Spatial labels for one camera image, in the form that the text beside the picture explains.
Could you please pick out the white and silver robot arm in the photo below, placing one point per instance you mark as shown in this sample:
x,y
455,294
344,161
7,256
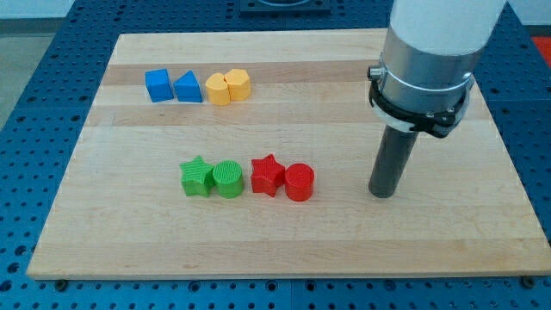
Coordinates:
x,y
425,71

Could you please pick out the red circle block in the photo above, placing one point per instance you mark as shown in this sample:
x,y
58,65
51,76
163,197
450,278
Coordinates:
x,y
298,182

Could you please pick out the green circle block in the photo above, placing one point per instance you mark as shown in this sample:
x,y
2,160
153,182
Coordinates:
x,y
228,177

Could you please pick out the red star block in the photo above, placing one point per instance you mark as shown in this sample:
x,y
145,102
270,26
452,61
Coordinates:
x,y
267,175

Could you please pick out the light wooden board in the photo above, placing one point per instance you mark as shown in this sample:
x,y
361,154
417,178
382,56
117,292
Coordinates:
x,y
121,212

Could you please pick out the green star block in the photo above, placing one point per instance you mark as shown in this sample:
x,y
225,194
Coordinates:
x,y
197,177

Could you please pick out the yellow hexagon block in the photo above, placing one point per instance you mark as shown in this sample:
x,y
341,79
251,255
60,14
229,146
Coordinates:
x,y
239,84

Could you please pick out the yellow heart block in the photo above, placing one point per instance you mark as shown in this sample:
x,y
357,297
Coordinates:
x,y
217,90

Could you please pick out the blue triangle block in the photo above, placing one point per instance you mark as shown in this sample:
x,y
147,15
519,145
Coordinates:
x,y
187,88

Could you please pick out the dark grey cylindrical pointer rod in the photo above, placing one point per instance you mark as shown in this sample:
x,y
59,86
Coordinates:
x,y
392,157

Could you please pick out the blue cube block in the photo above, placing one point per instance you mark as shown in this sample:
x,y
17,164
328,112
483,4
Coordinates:
x,y
158,85

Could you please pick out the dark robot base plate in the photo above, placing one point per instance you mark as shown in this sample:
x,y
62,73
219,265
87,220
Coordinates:
x,y
258,7

